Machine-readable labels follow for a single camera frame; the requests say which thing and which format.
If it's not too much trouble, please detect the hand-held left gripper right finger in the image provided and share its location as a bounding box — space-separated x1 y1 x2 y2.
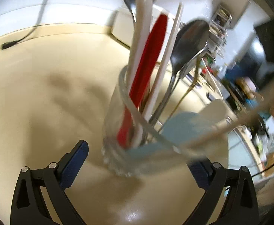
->
190 162 259 225

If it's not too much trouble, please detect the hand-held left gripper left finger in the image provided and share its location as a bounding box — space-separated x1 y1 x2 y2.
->
10 140 89 225

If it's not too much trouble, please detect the clear drinking glass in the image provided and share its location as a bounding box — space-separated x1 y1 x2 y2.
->
101 64 264 177

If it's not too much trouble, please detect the blue plastic spork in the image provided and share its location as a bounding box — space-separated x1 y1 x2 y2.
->
127 111 213 156

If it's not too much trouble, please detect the white plastic paddle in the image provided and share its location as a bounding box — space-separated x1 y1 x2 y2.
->
199 98 230 128

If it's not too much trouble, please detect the small gold fork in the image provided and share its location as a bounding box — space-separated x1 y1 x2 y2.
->
173 60 202 114

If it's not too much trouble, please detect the pale pink stick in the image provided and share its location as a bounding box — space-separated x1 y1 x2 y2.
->
143 3 184 122

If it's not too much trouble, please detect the red plastic utensil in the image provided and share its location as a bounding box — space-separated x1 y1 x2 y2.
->
116 13 168 147

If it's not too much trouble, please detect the white rice cooker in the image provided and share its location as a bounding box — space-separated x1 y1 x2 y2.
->
111 7 175 50

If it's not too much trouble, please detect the metal kitchen rack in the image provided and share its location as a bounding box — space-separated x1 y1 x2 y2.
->
207 7 233 54

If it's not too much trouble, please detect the black power cable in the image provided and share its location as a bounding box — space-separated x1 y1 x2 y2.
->
2 0 58 50

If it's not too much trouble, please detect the black wall panel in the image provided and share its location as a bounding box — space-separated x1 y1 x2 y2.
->
254 21 274 68

